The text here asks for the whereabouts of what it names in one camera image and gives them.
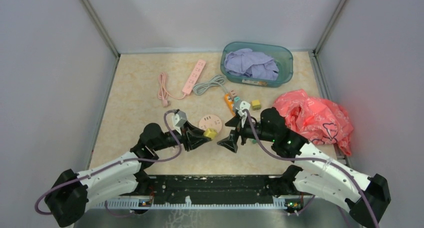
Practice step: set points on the pink brown charger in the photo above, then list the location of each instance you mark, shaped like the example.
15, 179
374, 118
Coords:
233, 94

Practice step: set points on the yellow charger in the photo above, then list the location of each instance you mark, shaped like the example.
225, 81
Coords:
256, 105
210, 133

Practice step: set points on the pink round power strip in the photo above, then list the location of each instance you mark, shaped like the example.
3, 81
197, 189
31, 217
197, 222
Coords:
210, 121

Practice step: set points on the pink long power strip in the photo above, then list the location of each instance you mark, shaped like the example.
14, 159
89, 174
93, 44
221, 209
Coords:
163, 93

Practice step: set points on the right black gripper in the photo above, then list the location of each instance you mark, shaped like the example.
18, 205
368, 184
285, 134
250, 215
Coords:
230, 142

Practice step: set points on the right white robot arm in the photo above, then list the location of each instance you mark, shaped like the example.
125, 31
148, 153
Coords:
365, 198

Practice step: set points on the pink plastic bag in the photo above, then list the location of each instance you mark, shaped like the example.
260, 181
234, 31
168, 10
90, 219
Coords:
321, 121

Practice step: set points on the purple cloth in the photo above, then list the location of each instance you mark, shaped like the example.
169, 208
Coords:
251, 64

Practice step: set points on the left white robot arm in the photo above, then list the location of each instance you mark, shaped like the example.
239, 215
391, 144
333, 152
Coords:
74, 193

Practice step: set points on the yellow charger near basin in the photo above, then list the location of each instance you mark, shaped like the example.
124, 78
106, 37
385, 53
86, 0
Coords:
256, 105

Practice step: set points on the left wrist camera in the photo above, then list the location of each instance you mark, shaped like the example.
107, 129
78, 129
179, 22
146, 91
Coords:
178, 120

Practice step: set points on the orange power strip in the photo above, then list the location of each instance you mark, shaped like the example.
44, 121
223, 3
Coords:
216, 81

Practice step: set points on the yellow charger front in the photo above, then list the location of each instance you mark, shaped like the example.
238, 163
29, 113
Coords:
210, 133

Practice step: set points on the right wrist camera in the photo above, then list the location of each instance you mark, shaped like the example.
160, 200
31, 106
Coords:
241, 110

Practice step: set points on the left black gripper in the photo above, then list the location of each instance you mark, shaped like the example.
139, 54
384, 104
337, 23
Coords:
187, 137

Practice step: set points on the teal charger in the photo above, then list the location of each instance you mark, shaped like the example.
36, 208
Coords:
236, 101

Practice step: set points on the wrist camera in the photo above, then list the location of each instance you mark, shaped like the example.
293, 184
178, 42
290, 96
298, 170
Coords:
178, 120
241, 110

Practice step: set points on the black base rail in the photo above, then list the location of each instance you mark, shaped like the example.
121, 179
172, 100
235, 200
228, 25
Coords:
218, 191

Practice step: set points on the teal plastic basin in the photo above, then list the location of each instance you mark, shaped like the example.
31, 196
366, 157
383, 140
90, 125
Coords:
283, 58

